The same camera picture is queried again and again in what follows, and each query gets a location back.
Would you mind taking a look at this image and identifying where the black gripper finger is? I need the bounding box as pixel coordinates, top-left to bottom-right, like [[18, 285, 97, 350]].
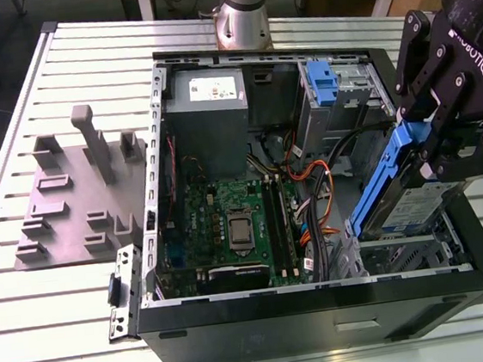
[[384, 5, 472, 126], [413, 120, 483, 187]]

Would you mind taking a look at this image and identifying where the hard disk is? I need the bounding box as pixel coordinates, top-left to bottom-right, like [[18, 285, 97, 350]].
[[334, 117, 472, 242]]

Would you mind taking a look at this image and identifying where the silver disk bay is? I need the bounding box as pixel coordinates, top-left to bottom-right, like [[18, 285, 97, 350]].
[[329, 205, 470, 283]]

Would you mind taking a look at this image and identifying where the blue plastic drive latch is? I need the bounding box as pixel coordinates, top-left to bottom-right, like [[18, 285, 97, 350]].
[[304, 57, 342, 110]]

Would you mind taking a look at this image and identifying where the grey metal drive cage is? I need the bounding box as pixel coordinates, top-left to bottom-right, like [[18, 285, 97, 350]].
[[288, 51, 398, 154]]

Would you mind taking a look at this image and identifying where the RAM stick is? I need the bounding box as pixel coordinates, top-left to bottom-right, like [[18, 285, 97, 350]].
[[273, 174, 301, 277], [260, 175, 290, 280]]

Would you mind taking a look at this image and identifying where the grey power supply unit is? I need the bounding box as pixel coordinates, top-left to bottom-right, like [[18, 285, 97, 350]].
[[156, 61, 258, 187]]

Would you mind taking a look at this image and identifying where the silver CPU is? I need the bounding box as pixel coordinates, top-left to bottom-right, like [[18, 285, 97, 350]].
[[226, 215, 257, 247]]

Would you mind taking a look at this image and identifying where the CPU socket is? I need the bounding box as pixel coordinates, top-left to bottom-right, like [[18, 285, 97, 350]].
[[222, 204, 262, 261]]

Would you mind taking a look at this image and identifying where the green motherboard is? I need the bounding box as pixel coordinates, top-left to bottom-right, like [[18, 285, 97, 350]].
[[144, 169, 318, 301]]

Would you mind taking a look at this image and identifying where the black open PC case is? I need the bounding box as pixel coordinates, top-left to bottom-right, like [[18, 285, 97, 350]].
[[107, 15, 483, 362]]

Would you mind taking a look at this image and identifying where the black graphics card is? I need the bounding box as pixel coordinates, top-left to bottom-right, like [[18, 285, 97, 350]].
[[193, 260, 274, 298]]

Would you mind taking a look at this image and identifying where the black case fan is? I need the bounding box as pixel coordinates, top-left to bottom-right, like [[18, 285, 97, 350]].
[[151, 122, 184, 202]]

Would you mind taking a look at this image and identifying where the grey parts rack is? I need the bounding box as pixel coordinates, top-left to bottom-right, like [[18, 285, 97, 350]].
[[0, 97, 161, 273]]

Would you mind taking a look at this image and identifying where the multicoloured power wire bundle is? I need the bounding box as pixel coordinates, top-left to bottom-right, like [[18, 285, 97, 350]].
[[244, 118, 346, 275]]

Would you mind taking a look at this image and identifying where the black cable bundle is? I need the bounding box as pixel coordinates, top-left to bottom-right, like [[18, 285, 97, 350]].
[[296, 119, 412, 283]]

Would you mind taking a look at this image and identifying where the red black twisted wire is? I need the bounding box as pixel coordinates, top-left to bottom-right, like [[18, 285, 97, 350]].
[[162, 132, 187, 231]]

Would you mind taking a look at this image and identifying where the silver hinged slot bracket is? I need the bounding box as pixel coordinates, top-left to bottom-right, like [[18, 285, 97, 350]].
[[98, 242, 150, 346]]

